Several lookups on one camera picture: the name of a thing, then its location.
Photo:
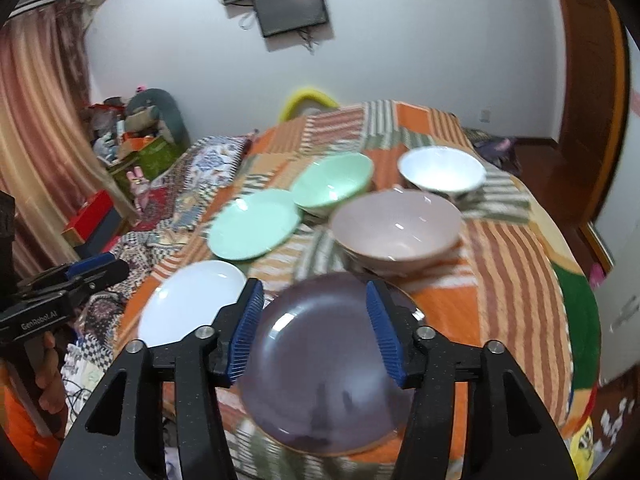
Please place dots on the patterned quilt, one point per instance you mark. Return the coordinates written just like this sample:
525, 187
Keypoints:
210, 165

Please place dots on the person's left hand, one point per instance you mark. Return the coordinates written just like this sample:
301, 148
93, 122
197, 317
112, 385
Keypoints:
49, 370

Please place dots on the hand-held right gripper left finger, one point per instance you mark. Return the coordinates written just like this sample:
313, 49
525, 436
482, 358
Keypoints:
245, 332

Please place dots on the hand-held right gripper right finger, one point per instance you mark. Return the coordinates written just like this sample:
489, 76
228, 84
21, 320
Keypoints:
385, 335

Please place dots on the cartoon printed bedsheet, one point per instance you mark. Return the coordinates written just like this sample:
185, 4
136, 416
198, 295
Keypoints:
580, 310

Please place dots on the green bowl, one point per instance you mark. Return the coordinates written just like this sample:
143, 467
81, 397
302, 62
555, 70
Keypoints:
330, 185

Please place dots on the orange striped patchwork blanket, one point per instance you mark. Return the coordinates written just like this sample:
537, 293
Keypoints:
500, 270

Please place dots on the pink rabbit toy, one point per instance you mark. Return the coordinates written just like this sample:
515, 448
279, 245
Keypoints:
137, 185

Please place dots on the grey plush toy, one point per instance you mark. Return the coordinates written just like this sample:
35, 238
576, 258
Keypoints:
160, 105

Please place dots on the yellow hoop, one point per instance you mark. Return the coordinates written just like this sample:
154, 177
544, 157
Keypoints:
302, 94

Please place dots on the striped curtain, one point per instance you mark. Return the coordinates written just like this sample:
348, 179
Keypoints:
35, 110

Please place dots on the cardboard box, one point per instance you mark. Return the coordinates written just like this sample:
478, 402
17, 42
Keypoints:
132, 146

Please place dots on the small black wall monitor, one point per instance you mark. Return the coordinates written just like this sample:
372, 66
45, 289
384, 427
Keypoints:
292, 7

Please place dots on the white door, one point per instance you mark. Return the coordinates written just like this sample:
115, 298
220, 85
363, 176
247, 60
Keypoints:
625, 185

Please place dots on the brown plate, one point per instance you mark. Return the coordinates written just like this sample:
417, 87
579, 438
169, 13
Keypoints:
395, 230

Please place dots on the green box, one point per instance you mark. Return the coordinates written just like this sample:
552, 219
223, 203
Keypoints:
155, 155

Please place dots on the purple plate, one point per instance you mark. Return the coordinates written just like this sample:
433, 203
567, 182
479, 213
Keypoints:
320, 375

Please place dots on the white bowl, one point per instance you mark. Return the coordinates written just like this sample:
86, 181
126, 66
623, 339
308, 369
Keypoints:
440, 170

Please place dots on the white plate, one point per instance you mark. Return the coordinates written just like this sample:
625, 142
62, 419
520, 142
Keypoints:
190, 300

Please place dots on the purple cloth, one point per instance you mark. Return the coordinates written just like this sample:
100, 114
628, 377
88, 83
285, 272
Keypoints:
492, 149

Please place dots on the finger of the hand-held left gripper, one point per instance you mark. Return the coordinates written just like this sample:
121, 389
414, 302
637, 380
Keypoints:
105, 276
90, 263

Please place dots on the green plate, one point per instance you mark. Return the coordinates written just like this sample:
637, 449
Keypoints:
250, 225

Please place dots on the wooden door frame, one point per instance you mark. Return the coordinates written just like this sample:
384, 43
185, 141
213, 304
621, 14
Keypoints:
585, 85

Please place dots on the red box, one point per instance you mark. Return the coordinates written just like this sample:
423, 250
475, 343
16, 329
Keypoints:
90, 212

